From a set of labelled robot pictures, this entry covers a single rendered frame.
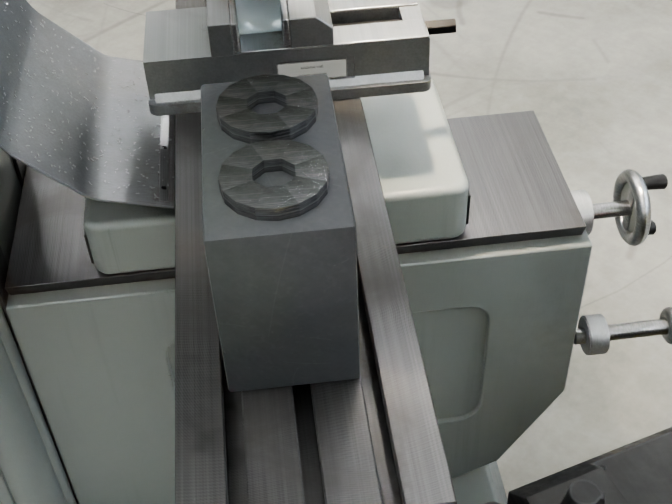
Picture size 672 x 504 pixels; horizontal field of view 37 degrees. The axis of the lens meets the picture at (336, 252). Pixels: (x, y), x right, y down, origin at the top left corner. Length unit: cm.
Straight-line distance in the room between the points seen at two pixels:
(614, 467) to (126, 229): 68
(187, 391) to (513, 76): 222
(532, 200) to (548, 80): 162
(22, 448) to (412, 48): 78
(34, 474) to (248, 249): 85
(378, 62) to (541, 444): 104
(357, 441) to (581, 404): 129
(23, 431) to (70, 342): 16
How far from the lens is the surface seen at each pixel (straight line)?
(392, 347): 93
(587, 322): 152
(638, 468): 131
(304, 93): 90
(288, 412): 89
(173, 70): 122
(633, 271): 242
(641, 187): 153
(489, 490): 174
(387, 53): 123
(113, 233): 128
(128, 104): 138
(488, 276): 138
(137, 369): 144
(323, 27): 120
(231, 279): 80
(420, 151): 133
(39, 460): 155
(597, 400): 214
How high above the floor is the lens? 164
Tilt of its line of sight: 43 degrees down
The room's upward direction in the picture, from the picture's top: 3 degrees counter-clockwise
